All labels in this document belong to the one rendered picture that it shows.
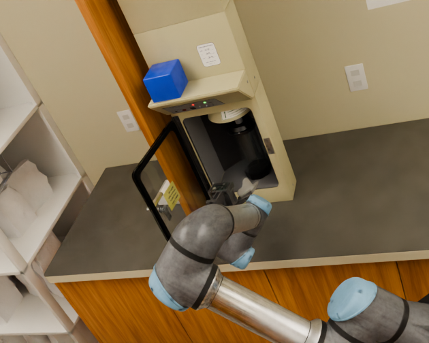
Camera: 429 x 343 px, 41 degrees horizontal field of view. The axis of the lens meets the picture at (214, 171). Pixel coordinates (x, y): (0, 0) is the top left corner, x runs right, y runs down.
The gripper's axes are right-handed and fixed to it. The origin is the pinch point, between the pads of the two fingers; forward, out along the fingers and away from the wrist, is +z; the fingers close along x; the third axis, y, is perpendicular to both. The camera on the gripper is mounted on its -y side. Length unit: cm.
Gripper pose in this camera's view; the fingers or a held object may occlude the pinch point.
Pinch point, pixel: (239, 185)
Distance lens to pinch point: 196.8
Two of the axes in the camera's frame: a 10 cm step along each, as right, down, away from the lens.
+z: 3.6, -5.5, 7.5
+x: -8.6, 1.1, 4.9
